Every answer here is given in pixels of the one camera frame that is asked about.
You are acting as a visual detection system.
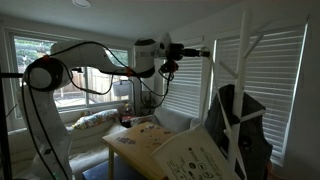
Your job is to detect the patterned throw pillow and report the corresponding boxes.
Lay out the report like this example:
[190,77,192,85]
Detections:
[129,114,160,128]

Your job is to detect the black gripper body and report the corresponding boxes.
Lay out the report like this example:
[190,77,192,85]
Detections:
[165,42,202,63]

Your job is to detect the blue rug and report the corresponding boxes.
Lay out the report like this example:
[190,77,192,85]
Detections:
[82,155,149,180]

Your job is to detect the white wooden coat rack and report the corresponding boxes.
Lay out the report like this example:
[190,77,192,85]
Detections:
[213,9,268,180]

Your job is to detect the round ceiling light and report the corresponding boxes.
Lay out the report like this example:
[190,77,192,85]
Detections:
[71,0,93,10]

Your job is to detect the orange arm strap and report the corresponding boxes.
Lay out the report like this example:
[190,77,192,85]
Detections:
[124,66,134,78]

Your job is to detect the clear glass window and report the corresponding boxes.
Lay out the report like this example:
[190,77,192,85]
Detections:
[12,35,130,109]

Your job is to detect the large white window blinds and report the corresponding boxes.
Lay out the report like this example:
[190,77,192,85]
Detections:
[214,24,307,166]

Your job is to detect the black vertical stand pole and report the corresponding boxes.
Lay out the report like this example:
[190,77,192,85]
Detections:
[0,65,14,180]

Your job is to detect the narrow white window blinds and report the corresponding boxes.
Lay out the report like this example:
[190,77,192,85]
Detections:
[161,43,205,118]

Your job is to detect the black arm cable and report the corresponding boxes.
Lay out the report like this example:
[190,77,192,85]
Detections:
[20,40,176,180]

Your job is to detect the wooden table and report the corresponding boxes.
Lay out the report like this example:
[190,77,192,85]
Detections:
[101,121,178,180]

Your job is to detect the dark quilted jacket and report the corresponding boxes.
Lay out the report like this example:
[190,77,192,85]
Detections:
[203,83,274,180]

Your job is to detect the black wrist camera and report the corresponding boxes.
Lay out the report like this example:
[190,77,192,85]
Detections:
[158,59,178,75]

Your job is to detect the grey couch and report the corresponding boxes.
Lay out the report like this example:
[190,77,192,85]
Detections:
[7,105,195,180]

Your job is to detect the floral throw pillow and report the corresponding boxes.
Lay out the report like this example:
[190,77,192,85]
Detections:
[71,108,120,130]

